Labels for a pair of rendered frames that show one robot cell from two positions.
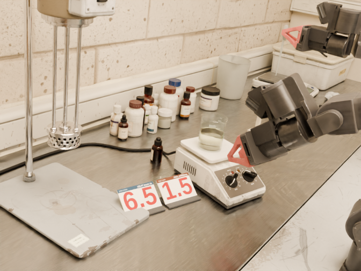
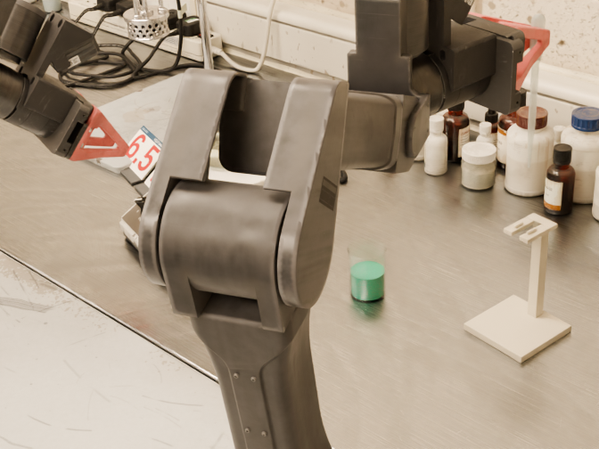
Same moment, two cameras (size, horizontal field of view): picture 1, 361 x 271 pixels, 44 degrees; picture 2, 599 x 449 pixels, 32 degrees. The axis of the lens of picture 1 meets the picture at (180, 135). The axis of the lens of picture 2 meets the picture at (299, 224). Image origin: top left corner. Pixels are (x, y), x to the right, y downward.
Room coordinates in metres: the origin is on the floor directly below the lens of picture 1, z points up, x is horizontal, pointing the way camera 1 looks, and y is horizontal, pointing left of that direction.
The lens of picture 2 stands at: (1.33, -1.18, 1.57)
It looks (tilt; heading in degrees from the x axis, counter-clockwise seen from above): 31 degrees down; 103
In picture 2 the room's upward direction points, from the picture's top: 4 degrees counter-clockwise
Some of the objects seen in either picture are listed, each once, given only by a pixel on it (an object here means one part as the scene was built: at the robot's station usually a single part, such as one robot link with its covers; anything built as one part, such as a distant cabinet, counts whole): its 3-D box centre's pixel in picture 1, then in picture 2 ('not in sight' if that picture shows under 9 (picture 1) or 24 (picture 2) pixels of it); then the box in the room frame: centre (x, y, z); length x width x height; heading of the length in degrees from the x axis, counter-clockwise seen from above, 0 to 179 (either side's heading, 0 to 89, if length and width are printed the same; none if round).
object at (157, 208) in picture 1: (141, 200); (138, 154); (0.81, 0.06, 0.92); 0.09 x 0.06 x 0.04; 130
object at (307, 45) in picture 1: (319, 40); (451, 70); (1.28, -0.35, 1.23); 0.10 x 0.07 x 0.07; 140
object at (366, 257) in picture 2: not in sight; (367, 270); (1.18, -0.21, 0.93); 0.04 x 0.04 x 0.06
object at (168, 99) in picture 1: (168, 103); (529, 150); (1.35, 0.05, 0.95); 0.06 x 0.06 x 0.11
